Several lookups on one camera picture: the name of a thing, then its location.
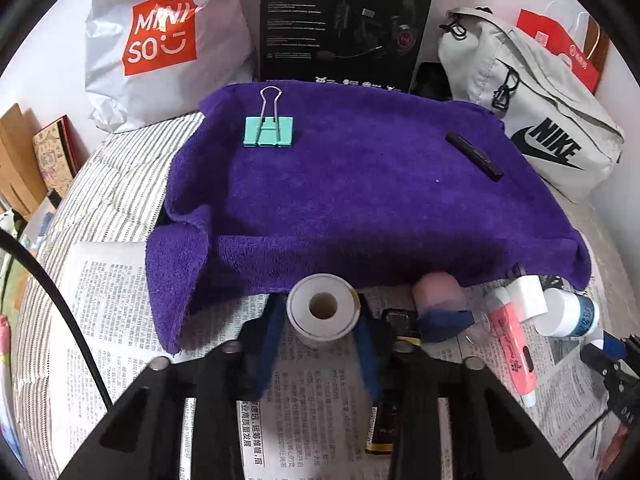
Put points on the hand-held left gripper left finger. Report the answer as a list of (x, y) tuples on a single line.
[(267, 355)]

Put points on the purple towel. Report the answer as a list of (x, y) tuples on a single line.
[(350, 185)]

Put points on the white tape roll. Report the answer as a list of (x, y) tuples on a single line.
[(305, 325)]

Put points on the pink and blue roll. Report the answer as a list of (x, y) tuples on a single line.
[(435, 292)]

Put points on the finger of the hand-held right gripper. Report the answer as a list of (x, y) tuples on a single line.
[(625, 400), (612, 350)]

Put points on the patterned box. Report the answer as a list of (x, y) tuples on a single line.
[(52, 155)]

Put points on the black and gold tube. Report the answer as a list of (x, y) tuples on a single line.
[(382, 427)]

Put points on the pink pen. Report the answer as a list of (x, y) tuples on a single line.
[(510, 345)]

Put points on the white shopping bag red label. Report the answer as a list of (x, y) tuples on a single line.
[(150, 95)]

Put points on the black stick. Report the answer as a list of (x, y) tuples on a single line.
[(475, 156)]

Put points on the grey sling bag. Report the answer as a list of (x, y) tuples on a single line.
[(550, 105)]

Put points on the blue and white bottle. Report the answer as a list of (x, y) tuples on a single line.
[(580, 312)]

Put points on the black headset box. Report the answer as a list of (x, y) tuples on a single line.
[(310, 35)]

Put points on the red paper bag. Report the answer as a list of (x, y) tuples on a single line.
[(565, 50)]

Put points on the teal binder clip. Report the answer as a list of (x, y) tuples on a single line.
[(267, 132)]

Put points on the white block eraser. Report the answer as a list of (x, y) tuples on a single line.
[(527, 297)]

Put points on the newspaper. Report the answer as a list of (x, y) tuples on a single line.
[(310, 385)]

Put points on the floral cloth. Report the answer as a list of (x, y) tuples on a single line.
[(10, 270)]

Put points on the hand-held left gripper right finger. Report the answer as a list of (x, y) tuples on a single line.
[(367, 360)]

